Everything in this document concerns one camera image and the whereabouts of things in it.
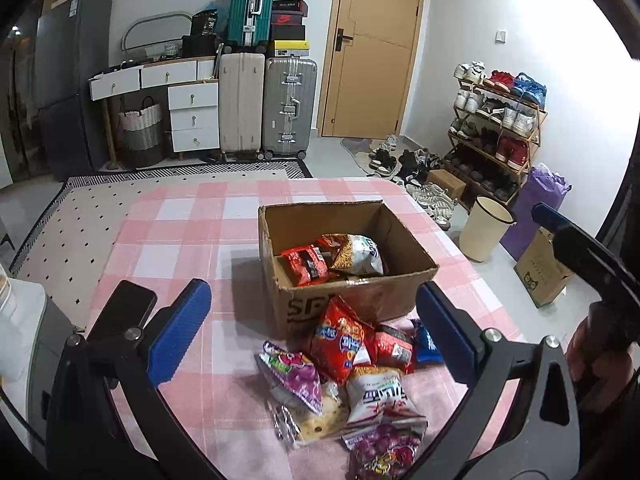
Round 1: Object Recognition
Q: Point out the grey fridge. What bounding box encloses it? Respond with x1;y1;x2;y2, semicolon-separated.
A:
32;0;113;181

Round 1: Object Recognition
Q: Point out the beige suitcase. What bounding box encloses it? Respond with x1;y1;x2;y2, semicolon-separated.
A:
219;51;266;156

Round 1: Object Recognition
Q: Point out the blue snack packet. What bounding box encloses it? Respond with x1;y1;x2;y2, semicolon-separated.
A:
410;319;446;366

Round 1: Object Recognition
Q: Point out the white orange snack packet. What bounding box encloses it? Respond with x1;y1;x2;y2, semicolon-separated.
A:
317;233;388;277

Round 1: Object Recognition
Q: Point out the purple bag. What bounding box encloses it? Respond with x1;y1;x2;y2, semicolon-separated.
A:
500;162;572;261

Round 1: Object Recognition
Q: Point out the brown printed paper bag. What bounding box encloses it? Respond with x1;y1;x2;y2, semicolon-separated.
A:
514;227;576;309

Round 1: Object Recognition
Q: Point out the black printed bag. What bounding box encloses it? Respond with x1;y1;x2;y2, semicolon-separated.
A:
191;8;221;38

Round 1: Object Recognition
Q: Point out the brown cardboard box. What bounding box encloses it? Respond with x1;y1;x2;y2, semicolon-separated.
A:
257;200;440;340

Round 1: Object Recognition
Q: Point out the white red snack packet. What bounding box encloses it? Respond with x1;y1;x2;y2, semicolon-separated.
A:
345;365;428;431

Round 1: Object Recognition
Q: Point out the teal suitcase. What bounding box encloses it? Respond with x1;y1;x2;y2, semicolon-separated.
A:
229;0;277;53

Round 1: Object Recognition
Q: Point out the plain black shoe box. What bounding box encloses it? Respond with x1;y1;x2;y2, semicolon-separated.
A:
270;24;306;42

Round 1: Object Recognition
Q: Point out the white drawer dresser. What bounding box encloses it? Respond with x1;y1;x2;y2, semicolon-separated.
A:
89;56;221;161

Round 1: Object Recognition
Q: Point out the yellow black box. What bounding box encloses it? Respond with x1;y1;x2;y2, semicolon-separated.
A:
267;40;311;59

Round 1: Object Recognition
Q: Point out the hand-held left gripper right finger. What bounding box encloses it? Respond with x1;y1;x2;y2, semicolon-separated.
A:
415;282;583;480

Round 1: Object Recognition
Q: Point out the beige dotted rug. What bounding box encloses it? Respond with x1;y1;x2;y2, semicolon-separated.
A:
10;160;313;321

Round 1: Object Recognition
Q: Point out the grey door mat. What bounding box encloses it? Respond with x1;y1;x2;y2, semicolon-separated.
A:
341;136;401;176

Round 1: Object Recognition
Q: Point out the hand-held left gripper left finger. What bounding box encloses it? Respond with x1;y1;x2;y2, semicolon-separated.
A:
45;279;221;480

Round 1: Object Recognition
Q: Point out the cream waste bin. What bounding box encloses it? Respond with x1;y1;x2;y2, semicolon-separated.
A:
459;196;516;263

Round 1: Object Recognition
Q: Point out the silver suitcase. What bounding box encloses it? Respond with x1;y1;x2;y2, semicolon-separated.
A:
262;56;318;160

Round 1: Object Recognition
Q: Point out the glossy red snack packet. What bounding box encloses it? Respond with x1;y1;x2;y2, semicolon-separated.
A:
280;245;331;288

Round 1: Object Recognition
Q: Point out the red chip bag blue label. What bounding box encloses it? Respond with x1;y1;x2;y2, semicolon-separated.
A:
310;295;376;386

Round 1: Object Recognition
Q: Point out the yellow holed snack packet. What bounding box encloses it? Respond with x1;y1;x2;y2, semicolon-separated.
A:
270;380;351;448

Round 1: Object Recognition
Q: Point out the metal arch frame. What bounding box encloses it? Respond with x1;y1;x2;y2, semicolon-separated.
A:
122;11;193;53

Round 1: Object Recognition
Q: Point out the person's right hand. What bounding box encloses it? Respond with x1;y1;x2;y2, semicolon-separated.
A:
565;316;608;391

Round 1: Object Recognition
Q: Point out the shoe rack with shoes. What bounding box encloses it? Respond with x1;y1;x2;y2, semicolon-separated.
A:
447;61;548;203

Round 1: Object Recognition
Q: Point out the scattered pile of shoes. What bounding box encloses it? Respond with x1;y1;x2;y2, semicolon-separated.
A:
369;135;458;231

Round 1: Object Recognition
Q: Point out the red black snack packet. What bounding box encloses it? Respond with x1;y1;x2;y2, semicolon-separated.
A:
372;324;416;375

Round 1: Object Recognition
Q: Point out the black cable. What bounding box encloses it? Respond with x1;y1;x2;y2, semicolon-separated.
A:
0;385;46;456

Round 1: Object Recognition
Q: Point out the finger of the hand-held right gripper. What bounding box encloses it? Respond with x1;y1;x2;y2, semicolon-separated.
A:
531;202;601;271

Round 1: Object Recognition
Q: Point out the wooden door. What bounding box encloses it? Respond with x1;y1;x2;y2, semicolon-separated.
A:
320;0;431;138

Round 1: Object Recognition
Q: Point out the white grey bin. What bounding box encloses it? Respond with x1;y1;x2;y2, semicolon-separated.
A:
0;262;86;461

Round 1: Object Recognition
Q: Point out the wooden shoe rack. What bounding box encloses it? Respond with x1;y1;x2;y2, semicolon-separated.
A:
445;77;549;211

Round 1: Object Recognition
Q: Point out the black phone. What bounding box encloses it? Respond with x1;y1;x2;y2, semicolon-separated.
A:
85;280;158;342

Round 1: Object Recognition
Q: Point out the small cardboard box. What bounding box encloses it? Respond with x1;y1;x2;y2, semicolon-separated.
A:
427;169;467;201

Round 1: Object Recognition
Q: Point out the white grey laundry basket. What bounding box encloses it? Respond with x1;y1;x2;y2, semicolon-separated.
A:
118;97;166;168

